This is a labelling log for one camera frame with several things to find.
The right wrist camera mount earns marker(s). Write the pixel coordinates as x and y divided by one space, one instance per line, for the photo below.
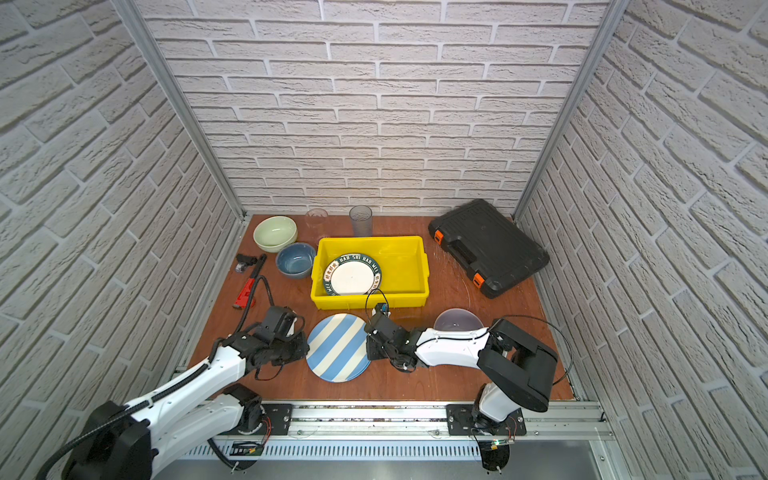
380 322

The blue white striped plate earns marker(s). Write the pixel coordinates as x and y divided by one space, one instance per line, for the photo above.
337 348

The green rim hao shi plate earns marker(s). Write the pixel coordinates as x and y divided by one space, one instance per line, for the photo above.
352 274

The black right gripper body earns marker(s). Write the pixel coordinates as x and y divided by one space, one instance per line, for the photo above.
377 352

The light green ceramic bowl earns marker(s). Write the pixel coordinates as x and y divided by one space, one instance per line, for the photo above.
275 233

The black plastic tool case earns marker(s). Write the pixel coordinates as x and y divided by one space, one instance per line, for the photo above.
492 251

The grey translucent plastic cup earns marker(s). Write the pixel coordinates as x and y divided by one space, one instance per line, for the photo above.
361 218

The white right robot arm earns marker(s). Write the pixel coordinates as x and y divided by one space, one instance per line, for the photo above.
519 367

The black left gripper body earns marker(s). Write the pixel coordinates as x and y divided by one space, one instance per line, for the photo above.
293 349

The aluminium frame post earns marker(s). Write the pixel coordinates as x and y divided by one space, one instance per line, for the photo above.
594 54
144 40

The pink translucent plastic cup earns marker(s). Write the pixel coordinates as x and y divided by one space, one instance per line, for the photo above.
316 221

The lavender ceramic bowl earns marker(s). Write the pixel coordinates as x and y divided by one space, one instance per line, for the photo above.
457 319

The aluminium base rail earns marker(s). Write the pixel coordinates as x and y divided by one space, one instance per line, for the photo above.
411 430

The aluminium frame post right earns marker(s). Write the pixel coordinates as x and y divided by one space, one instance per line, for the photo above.
594 54

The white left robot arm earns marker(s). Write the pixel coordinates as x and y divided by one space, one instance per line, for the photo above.
140 438

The aluminium frame post left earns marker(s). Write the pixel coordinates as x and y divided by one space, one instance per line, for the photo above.
144 40

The red and black pipe wrench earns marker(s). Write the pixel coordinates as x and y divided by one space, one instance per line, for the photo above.
241 301

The dark blue ceramic bowl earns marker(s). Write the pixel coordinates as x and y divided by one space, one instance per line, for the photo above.
296 261

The yellow plastic bin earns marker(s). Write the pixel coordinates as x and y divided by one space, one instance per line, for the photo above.
405 272

